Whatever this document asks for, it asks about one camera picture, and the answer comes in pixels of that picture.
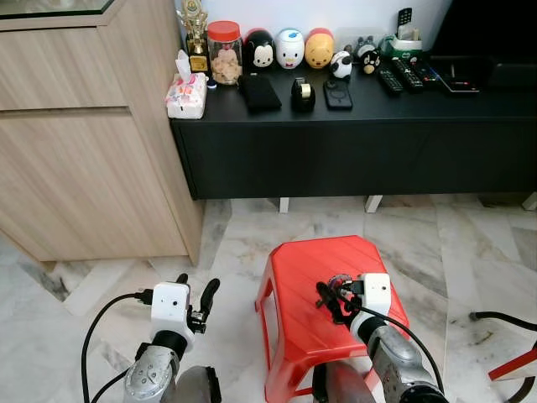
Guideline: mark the red plastic stool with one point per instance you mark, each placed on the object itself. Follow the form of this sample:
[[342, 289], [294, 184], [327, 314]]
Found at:
[[289, 336]]

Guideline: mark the robot left leg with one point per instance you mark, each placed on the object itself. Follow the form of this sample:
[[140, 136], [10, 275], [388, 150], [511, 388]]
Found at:
[[197, 388]]

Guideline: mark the black TV console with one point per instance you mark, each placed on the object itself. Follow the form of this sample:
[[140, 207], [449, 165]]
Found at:
[[336, 155]]

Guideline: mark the light wooden cabinet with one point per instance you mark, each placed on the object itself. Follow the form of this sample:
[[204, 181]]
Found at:
[[84, 151]]

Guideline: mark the red metal bar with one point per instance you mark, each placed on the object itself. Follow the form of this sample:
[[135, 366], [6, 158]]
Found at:
[[513, 363]]

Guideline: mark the pink white tissue pack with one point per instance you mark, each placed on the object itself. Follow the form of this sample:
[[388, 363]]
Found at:
[[186, 96]]

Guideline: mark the black pouch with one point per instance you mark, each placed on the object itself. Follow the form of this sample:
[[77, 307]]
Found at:
[[260, 94]]

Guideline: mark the black phone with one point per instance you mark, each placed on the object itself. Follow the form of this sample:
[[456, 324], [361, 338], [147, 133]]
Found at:
[[338, 94]]

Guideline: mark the black tape dispenser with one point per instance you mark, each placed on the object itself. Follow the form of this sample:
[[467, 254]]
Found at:
[[303, 96]]

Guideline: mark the black remote control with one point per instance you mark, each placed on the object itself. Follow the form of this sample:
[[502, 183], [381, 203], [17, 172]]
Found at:
[[408, 74], [426, 70], [389, 81]]

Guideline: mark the red-lidded snack jar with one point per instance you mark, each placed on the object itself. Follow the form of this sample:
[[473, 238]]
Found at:
[[225, 60]]

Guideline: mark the small panda figurine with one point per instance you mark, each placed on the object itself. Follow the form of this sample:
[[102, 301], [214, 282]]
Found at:
[[341, 65]]

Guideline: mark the black tray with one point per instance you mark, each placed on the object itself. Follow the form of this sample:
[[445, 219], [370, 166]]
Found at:
[[457, 84]]

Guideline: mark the small grey black figurine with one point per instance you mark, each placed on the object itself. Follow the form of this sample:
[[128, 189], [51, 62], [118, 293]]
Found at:
[[368, 59]]

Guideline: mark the black mouse plush toy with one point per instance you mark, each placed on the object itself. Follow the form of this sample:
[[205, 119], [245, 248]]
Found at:
[[259, 52]]

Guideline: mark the yellow bear plush toy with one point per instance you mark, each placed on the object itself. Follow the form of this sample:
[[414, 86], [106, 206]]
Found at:
[[319, 50]]

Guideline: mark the white round plush toy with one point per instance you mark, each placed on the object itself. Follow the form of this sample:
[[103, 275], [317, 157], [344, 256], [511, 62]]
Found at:
[[289, 49]]

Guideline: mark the green desk holder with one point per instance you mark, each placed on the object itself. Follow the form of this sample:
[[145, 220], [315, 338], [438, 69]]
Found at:
[[403, 47]]

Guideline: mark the gold trophy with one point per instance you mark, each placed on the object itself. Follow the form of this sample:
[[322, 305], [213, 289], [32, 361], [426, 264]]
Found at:
[[195, 25]]

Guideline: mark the black television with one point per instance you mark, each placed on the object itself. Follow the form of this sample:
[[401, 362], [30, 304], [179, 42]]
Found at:
[[495, 29]]

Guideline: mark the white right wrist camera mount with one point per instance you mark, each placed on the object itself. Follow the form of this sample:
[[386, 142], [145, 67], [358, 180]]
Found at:
[[377, 292]]

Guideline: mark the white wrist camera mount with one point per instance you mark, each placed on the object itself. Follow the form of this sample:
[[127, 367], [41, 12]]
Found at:
[[377, 292], [169, 306]]

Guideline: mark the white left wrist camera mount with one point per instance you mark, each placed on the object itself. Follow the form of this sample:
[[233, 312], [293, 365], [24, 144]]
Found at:
[[169, 306]]

